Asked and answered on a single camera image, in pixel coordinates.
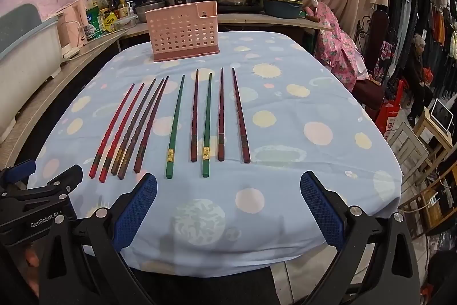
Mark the clear plastic container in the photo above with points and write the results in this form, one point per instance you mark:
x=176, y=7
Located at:
x=125, y=21

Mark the wooden side table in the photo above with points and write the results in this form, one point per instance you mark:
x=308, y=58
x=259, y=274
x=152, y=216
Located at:
x=433, y=139

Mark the grey folding chair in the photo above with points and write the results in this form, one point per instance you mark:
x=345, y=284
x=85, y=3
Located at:
x=407, y=144

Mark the dark sauce bottle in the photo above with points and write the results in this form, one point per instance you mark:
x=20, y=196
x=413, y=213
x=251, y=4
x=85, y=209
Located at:
x=111, y=2

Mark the white tub with teal lid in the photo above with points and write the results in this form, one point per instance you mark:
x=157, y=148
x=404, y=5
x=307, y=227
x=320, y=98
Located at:
x=28, y=51

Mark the person's left hand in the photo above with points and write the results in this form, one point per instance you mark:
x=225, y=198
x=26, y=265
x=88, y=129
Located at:
x=32, y=264

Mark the green chopstick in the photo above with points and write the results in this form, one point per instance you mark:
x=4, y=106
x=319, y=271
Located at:
x=206, y=167
x=169, y=169

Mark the pink floral garment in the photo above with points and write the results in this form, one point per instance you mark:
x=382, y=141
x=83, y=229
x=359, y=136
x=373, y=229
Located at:
x=335, y=40

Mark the translucent electric kettle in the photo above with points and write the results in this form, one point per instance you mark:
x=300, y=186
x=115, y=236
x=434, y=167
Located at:
x=67, y=33

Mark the pot with glass lid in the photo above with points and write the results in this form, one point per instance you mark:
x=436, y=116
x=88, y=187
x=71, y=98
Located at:
x=151, y=5

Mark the yellow packet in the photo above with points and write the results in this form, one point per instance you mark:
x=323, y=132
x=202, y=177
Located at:
x=110, y=21

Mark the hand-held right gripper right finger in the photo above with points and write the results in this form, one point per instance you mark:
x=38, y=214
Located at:
x=321, y=208

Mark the white jar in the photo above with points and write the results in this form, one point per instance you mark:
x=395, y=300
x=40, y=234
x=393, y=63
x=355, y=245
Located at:
x=95, y=0

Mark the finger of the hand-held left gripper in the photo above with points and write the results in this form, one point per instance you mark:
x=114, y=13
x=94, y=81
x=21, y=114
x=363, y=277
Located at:
x=18, y=172
x=60, y=181

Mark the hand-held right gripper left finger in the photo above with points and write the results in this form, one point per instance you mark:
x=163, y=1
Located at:
x=137, y=208

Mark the pink perforated chopstick holder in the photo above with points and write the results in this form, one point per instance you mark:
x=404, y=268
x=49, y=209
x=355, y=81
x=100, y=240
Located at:
x=182, y=33

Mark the red bag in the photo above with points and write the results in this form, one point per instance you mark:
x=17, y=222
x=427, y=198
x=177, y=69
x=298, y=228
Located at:
x=391, y=115

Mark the light blue planet-print tablecloth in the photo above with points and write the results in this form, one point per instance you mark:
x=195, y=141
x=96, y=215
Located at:
x=285, y=112

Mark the red chopstick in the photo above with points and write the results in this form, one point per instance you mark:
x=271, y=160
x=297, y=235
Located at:
x=104, y=173
x=94, y=167

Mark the blue basin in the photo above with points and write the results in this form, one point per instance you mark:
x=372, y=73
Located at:
x=285, y=9

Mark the white tablet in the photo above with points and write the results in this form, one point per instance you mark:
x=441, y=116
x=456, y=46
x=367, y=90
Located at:
x=442, y=114

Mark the yellow label bottle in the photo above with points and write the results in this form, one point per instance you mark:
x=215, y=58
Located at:
x=123, y=7

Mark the dark metal chair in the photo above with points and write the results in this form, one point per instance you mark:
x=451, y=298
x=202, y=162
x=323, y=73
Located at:
x=375, y=37

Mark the maroon chopstick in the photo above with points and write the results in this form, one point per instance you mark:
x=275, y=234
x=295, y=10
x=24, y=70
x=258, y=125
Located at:
x=138, y=165
x=221, y=153
x=245, y=155
x=193, y=153

